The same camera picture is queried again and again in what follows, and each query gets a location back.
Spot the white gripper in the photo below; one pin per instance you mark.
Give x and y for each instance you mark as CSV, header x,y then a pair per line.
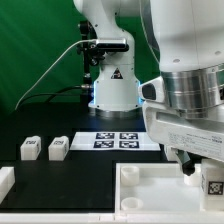
x,y
197,126

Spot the white square tabletop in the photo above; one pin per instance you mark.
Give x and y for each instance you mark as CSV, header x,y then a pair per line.
x,y
156,187

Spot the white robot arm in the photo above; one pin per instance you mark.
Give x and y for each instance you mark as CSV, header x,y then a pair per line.
x,y
189,35

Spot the white marker sheet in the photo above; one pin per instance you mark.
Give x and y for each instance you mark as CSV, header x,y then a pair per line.
x,y
131,141

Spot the black camera stand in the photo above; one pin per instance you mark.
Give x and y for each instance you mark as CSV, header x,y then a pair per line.
x,y
91,56

